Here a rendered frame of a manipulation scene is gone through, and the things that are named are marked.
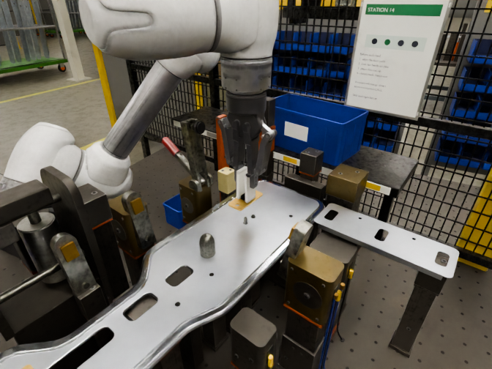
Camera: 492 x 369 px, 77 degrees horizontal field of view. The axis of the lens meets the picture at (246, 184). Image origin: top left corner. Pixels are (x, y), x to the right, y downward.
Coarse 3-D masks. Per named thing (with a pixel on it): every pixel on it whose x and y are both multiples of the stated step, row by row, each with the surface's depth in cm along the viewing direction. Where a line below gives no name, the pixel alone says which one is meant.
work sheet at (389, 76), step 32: (384, 0) 83; (416, 0) 79; (448, 0) 75; (384, 32) 86; (416, 32) 82; (352, 64) 95; (384, 64) 89; (416, 64) 85; (352, 96) 99; (384, 96) 93; (416, 96) 88
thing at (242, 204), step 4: (256, 192) 71; (260, 192) 71; (244, 196) 68; (256, 196) 69; (260, 196) 70; (236, 200) 68; (240, 200) 68; (244, 200) 68; (252, 200) 68; (228, 204) 67; (232, 204) 67; (240, 204) 67; (244, 204) 67; (248, 204) 67; (236, 208) 65; (240, 208) 65; (244, 208) 66
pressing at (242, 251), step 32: (288, 192) 84; (192, 224) 71; (224, 224) 72; (256, 224) 72; (288, 224) 72; (160, 256) 63; (192, 256) 63; (224, 256) 63; (256, 256) 63; (160, 288) 56; (192, 288) 56; (224, 288) 56; (96, 320) 50; (128, 320) 50; (160, 320) 50; (192, 320) 51; (32, 352) 46; (64, 352) 46; (96, 352) 46; (128, 352) 46; (160, 352) 46
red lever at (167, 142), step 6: (168, 138) 78; (168, 144) 77; (174, 144) 78; (168, 150) 78; (174, 150) 77; (174, 156) 78; (180, 156) 77; (180, 162) 77; (186, 162) 77; (186, 168) 77; (204, 180) 76
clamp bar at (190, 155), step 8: (184, 120) 70; (192, 120) 70; (184, 128) 69; (192, 128) 69; (200, 128) 68; (184, 136) 70; (192, 136) 71; (200, 136) 72; (184, 144) 71; (192, 144) 70; (200, 144) 72; (192, 152) 71; (200, 152) 74; (192, 160) 72; (200, 160) 75; (192, 168) 74; (200, 168) 75; (192, 176) 75; (208, 176) 77; (200, 184) 75; (208, 184) 77
